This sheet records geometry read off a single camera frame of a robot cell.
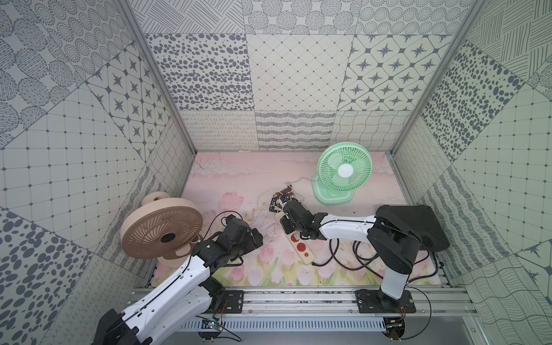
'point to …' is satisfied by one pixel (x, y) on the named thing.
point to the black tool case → (422, 221)
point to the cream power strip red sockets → (300, 245)
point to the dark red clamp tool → (287, 190)
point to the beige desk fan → (162, 228)
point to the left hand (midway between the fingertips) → (253, 236)
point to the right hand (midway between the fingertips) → (287, 222)
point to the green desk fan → (343, 168)
